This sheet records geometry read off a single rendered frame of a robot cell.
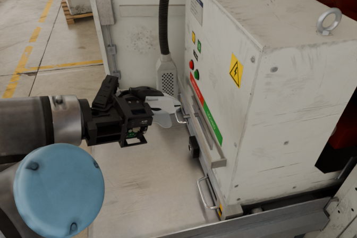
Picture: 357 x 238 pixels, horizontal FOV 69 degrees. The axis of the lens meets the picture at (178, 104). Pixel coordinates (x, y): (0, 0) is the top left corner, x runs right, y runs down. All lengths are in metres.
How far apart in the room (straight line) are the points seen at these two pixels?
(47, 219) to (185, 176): 0.67
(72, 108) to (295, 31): 0.40
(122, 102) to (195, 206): 0.47
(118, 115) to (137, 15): 0.65
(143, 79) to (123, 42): 0.20
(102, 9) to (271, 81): 0.76
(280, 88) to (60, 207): 0.39
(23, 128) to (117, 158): 0.57
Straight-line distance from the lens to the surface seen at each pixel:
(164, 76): 0.92
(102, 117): 0.47
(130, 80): 1.24
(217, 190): 0.78
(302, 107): 0.56
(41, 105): 0.44
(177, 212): 0.83
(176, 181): 0.88
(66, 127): 0.44
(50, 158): 0.28
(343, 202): 0.86
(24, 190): 0.26
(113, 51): 1.15
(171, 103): 0.53
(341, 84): 0.58
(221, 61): 0.60
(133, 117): 0.45
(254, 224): 0.83
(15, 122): 0.43
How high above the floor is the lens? 1.58
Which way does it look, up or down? 40 degrees down
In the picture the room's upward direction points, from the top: straight up
